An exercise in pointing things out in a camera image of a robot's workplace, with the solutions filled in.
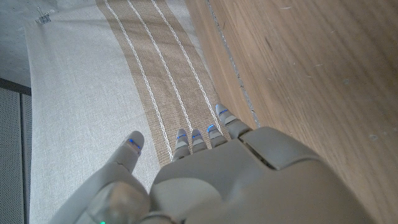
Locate beige striped backdrop cloth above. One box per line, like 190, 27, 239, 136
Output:
24, 0, 233, 224

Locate grey perforated panel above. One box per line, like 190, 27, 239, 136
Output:
0, 77, 32, 224

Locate metal binder clip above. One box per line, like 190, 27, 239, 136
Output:
34, 6, 52, 25

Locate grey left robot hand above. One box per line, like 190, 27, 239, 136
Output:
46, 103, 377, 224

